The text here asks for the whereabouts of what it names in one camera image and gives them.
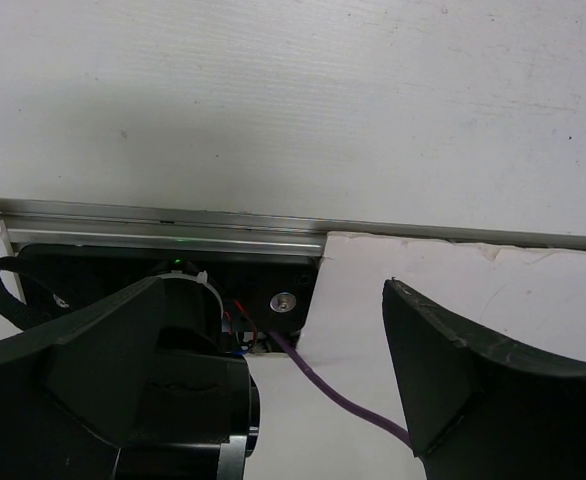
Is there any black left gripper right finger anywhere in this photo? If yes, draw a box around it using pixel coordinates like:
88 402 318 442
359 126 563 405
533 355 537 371
382 279 586 479

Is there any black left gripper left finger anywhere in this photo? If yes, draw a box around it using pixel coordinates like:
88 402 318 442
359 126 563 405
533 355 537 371
0 278 165 479

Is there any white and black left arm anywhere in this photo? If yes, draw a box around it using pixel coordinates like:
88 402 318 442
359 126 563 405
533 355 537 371
0 257 586 479

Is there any aluminium table edge rail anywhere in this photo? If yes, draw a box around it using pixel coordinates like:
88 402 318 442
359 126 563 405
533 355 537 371
0 198 586 258

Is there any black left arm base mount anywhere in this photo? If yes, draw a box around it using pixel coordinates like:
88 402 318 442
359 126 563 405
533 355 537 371
17 245 319 355

